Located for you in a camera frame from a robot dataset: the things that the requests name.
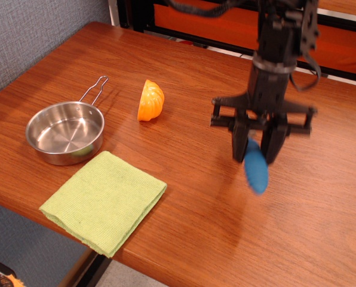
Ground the blue handled metal spoon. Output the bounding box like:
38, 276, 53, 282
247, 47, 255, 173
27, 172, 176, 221
244, 131, 269, 196

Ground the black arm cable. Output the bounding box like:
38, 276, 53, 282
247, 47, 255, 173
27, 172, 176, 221
162, 0, 256, 18

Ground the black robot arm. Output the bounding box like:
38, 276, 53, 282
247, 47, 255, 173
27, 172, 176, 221
211, 1, 321, 164

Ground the green folded cloth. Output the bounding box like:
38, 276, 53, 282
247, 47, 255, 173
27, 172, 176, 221
39, 151, 167, 258

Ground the orange black object bottom left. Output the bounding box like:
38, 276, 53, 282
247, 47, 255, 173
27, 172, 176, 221
0, 263, 24, 287

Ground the orange plastic half fruit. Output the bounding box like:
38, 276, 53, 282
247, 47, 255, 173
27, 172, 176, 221
137, 80, 165, 121

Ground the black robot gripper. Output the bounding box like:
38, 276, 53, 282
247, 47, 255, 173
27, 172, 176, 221
211, 58, 317, 164

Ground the small stainless steel pan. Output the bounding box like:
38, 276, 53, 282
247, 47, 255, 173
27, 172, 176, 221
25, 75, 109, 166

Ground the table leg frame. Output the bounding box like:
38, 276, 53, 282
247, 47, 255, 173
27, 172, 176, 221
59, 249, 112, 286

